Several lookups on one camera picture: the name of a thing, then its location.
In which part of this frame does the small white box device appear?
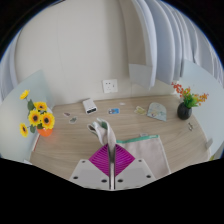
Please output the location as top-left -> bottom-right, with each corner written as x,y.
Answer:
82,98 -> 98,115

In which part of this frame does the round orange vase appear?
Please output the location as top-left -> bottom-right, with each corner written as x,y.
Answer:
36,127 -> 54,138

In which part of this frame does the small frosted glass panel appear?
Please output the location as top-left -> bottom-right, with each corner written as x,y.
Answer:
128,63 -> 155,90

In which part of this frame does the beige towel with green trim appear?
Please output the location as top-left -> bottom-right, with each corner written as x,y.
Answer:
87,117 -> 172,190

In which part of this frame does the pale grey curtain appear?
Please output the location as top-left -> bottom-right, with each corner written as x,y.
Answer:
0,39 -> 21,101
131,0 -> 224,91

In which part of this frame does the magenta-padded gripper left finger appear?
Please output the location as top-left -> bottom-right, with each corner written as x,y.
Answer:
69,143 -> 111,191

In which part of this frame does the white wall socket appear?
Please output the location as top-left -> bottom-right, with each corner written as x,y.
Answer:
102,78 -> 119,94

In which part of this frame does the white partition clamp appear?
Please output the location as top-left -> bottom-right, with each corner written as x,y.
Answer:
204,137 -> 214,150

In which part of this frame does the pale yellow sticker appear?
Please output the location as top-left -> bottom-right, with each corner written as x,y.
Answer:
134,105 -> 148,116

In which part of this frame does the round black vase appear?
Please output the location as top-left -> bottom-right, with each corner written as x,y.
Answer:
176,101 -> 193,121

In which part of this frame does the frosted glass desk partition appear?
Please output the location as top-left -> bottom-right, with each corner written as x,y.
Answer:
0,69 -> 54,163
181,59 -> 224,158

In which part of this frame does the artificial sunflower bunch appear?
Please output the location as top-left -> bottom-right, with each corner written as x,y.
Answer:
18,89 -> 56,138

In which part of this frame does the small blue sticker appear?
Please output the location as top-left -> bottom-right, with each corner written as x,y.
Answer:
107,107 -> 120,115

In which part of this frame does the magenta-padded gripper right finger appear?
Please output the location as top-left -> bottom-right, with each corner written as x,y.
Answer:
114,145 -> 157,191

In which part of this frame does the artificial orange flower bunch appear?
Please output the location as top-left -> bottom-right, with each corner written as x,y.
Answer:
171,81 -> 210,109

